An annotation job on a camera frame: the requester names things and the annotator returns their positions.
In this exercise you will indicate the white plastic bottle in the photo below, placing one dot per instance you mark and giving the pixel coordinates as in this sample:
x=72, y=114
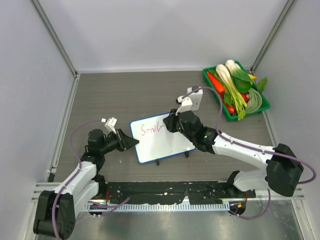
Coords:
x=195, y=96

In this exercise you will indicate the whiteboard wire stand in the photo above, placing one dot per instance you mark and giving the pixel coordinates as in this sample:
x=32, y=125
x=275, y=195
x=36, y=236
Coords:
x=185, y=154

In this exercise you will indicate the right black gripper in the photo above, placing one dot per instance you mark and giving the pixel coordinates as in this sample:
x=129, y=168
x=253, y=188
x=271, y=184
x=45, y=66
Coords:
x=170, y=120

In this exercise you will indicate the red chili toy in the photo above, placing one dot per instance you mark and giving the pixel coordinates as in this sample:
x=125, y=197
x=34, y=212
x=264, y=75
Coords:
x=230, y=108

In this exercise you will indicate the bok choy toy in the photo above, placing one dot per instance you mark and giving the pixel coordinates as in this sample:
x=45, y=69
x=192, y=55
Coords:
x=225, y=76
x=236, y=72

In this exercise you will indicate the blue framed whiteboard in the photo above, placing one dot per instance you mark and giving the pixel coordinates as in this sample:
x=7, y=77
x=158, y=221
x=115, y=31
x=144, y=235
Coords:
x=155, y=141

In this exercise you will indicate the white slotted cable duct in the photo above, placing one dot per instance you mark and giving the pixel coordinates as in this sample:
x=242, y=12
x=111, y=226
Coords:
x=183, y=207

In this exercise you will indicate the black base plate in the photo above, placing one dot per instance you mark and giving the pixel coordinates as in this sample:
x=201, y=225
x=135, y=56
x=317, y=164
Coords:
x=173, y=192

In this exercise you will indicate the bok choy toy rear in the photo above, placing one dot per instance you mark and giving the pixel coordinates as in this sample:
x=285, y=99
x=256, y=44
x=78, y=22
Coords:
x=236, y=72

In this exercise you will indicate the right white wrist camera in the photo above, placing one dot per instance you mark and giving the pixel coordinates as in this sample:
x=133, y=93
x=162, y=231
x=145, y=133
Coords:
x=185, y=104

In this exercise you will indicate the green plastic tray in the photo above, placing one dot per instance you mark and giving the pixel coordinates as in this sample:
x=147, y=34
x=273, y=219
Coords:
x=242, y=86

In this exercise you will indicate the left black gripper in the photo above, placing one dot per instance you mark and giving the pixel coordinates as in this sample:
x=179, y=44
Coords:
x=127, y=142

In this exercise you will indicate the bok choy toy front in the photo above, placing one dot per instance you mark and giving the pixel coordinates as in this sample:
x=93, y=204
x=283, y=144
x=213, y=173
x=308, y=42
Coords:
x=225, y=76

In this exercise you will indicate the green celery toy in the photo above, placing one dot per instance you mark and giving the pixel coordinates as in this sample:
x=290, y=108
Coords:
x=233, y=97

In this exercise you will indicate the orange toy carrot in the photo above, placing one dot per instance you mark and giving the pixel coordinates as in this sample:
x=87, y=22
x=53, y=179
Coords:
x=216, y=84

